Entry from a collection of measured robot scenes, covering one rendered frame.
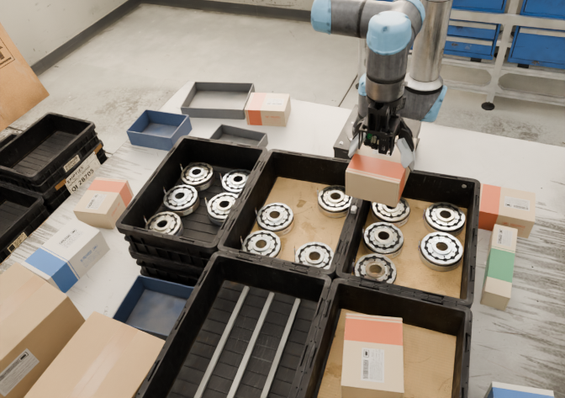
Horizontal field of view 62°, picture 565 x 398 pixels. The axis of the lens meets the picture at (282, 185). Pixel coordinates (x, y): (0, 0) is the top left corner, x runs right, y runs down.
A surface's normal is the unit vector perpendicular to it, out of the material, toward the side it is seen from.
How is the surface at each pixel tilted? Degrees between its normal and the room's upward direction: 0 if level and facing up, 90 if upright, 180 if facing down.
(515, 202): 0
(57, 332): 90
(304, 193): 0
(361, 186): 90
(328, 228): 0
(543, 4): 90
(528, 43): 90
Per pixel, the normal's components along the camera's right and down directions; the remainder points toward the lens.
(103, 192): -0.09, -0.72
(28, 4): 0.91, 0.22
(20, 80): 0.84, 0.03
